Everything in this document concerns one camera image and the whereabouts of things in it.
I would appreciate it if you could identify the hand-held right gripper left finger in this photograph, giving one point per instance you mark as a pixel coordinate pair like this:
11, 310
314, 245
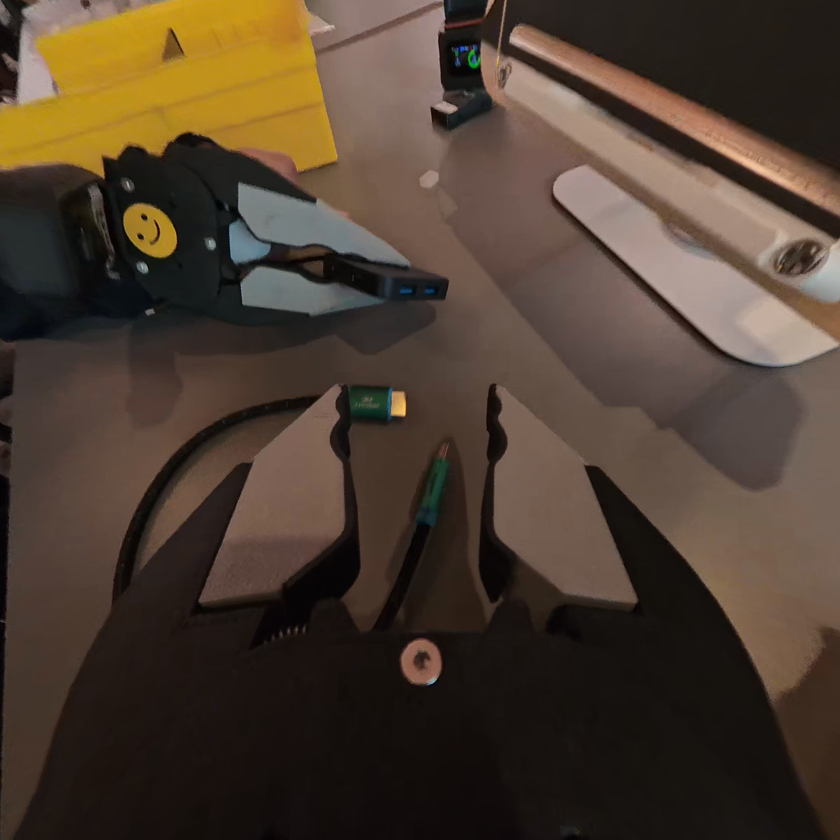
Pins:
282, 518

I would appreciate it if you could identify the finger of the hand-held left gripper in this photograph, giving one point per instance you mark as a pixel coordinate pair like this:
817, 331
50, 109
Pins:
308, 226
295, 292

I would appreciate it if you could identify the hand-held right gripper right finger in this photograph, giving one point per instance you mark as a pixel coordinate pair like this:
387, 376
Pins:
558, 525

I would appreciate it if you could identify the black usb hub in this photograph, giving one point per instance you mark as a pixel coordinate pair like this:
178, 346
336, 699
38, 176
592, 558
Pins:
394, 285

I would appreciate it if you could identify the yellow plastic bin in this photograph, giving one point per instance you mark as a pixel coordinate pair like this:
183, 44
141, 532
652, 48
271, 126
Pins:
229, 98

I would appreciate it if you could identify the person's left hand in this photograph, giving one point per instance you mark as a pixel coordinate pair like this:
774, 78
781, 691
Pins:
272, 159

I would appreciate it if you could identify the small clear plastic cap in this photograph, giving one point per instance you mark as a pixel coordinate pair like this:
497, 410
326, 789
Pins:
429, 179

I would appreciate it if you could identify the small black battery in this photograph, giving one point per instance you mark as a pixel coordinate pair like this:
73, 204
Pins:
463, 108

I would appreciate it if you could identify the white monitor stand base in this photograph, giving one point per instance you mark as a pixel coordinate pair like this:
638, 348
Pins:
656, 262

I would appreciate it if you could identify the black monitor with tan frame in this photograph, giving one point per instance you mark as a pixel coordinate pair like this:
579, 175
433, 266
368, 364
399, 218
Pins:
722, 65

